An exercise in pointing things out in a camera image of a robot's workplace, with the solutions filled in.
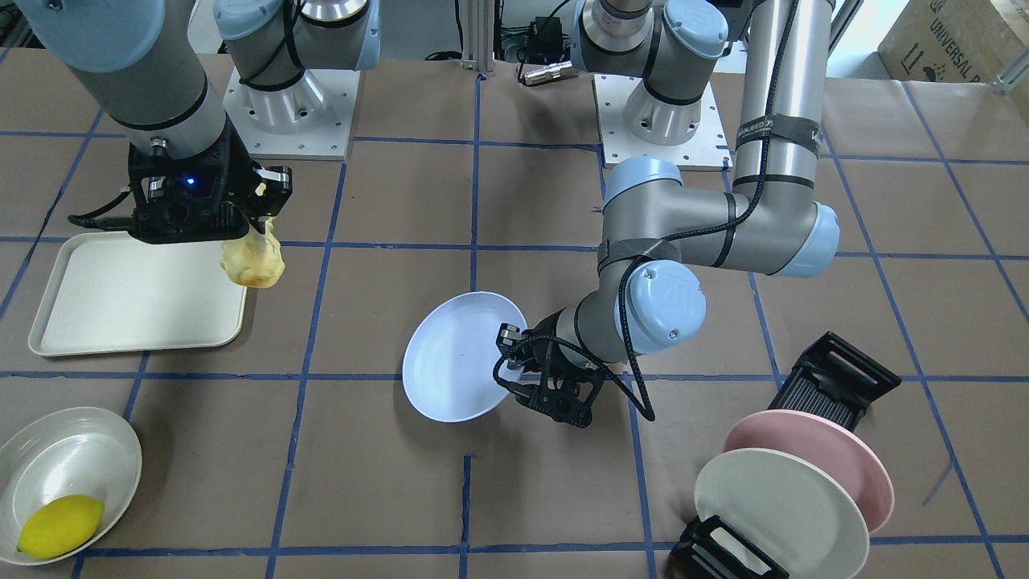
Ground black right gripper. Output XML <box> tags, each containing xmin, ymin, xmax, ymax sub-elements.
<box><xmin>128</xmin><ymin>133</ymin><xmax>293</xmax><ymax>244</ymax></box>

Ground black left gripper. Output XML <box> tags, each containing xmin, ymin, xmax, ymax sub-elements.
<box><xmin>492</xmin><ymin>310</ymin><xmax>599</xmax><ymax>396</ymax></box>

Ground blue plate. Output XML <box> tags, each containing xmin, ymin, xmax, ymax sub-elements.
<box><xmin>402</xmin><ymin>292</ymin><xmax>526</xmax><ymax>424</ymax></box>

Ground yellow bread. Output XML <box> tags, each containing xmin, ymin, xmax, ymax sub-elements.
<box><xmin>219</xmin><ymin>217</ymin><xmax>285</xmax><ymax>287</ymax></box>

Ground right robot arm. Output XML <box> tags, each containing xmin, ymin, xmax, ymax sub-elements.
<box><xmin>16</xmin><ymin>1</ymin><xmax>381</xmax><ymax>244</ymax></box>

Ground cream plate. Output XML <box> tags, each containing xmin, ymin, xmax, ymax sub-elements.
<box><xmin>695</xmin><ymin>448</ymin><xmax>870</xmax><ymax>578</ymax></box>

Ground pink plate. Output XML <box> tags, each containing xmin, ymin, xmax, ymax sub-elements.
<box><xmin>723</xmin><ymin>409</ymin><xmax>896</xmax><ymax>534</ymax></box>

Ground white rectangular tray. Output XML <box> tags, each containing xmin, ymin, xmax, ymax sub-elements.
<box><xmin>28</xmin><ymin>233</ymin><xmax>246</xmax><ymax>356</ymax></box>

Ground silver metal cylinder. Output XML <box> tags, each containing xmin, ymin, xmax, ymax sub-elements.
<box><xmin>519</xmin><ymin>61</ymin><xmax>580</xmax><ymax>87</ymax></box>

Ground black dish rack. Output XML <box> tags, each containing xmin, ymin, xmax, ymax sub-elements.
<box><xmin>668</xmin><ymin>333</ymin><xmax>901</xmax><ymax>578</ymax></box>

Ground white oval dish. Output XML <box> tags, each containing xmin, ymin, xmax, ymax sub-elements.
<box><xmin>1</xmin><ymin>407</ymin><xmax>142</xmax><ymax>567</ymax></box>

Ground yellow lemon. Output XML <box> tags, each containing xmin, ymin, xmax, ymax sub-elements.
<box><xmin>16</xmin><ymin>495</ymin><xmax>105</xmax><ymax>560</ymax></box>

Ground cardboard box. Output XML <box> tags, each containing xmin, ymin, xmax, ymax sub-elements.
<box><xmin>878</xmin><ymin>1</ymin><xmax>1028</xmax><ymax>82</ymax></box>

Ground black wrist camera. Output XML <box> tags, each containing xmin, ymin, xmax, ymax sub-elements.
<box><xmin>517</xmin><ymin>368</ymin><xmax>605</xmax><ymax>429</ymax></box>

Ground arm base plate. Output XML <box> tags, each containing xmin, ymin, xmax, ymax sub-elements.
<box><xmin>594</xmin><ymin>76</ymin><xmax>732</xmax><ymax>171</ymax></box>
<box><xmin>223</xmin><ymin>69</ymin><xmax>361</xmax><ymax>161</ymax></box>

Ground aluminium frame post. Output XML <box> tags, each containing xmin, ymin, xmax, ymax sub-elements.
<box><xmin>458</xmin><ymin>1</ymin><xmax>499</xmax><ymax>77</ymax></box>

